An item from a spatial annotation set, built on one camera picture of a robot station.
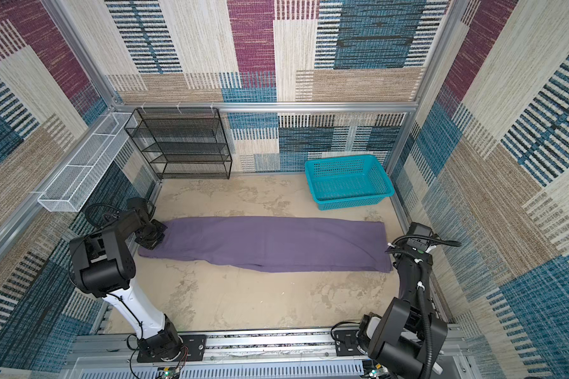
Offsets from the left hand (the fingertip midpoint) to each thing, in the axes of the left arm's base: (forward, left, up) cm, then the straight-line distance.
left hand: (163, 236), depth 97 cm
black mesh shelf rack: (+39, -3, +17) cm, 42 cm away
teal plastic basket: (+21, -77, +8) cm, 80 cm away
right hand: (-14, -91, +6) cm, 92 cm away
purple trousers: (-5, -45, 0) cm, 45 cm away
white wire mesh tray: (-5, +14, +32) cm, 36 cm away
